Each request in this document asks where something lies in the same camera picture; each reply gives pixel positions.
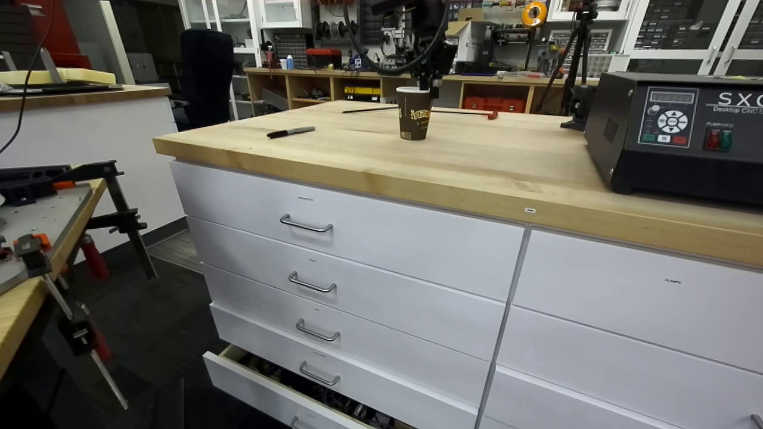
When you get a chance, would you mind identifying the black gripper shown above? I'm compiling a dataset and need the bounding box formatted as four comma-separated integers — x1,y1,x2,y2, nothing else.
412,44,459,90

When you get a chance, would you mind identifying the brown paper coffee cup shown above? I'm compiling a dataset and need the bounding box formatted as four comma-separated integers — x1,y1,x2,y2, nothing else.
396,87,431,142

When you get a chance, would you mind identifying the black sharpie marker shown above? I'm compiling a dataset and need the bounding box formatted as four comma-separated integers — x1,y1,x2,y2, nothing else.
266,126,317,139

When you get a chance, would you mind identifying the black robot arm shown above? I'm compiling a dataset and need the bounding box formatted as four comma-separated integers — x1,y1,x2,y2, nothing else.
366,0,459,95

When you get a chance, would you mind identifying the wooden shelf workbench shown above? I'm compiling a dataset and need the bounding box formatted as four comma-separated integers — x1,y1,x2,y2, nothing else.
245,68,566,114

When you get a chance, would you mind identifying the yellow tape roll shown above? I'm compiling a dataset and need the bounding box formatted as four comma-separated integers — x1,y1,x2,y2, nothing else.
520,0,548,29

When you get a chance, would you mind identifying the black office chair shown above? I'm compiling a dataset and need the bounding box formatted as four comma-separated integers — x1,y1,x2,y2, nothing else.
176,29,235,132

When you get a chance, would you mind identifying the white drawer cabinet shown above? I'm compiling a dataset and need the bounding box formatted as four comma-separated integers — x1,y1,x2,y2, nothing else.
173,163,763,429

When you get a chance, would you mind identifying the black control box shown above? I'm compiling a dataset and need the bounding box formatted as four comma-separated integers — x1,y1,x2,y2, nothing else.
585,72,763,207

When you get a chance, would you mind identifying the black clamp on side table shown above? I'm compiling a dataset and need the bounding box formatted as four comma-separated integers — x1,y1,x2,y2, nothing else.
0,161,161,281

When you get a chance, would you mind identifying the red black bar clamp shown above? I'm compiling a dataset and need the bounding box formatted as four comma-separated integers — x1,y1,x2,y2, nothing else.
14,233,130,411

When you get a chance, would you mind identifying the red-handled T hex key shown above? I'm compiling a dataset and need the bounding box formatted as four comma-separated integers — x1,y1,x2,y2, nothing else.
431,107,498,121

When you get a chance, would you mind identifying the black camera tripod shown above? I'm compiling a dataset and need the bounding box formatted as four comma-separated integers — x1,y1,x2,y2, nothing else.
547,0,599,132

